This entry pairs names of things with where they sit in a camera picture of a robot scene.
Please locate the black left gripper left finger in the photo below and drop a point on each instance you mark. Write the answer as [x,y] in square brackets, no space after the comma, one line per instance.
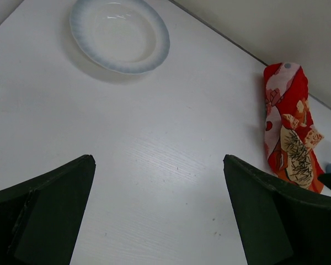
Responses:
[40,218]

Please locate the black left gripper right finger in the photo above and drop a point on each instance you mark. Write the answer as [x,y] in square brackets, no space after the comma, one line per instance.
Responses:
[278,222]

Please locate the red patterned cloth placemat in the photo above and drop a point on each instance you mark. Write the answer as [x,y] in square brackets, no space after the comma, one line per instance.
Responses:
[290,134]

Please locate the white blue-rimmed plate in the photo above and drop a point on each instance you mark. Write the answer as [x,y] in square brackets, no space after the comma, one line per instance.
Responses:
[127,37]

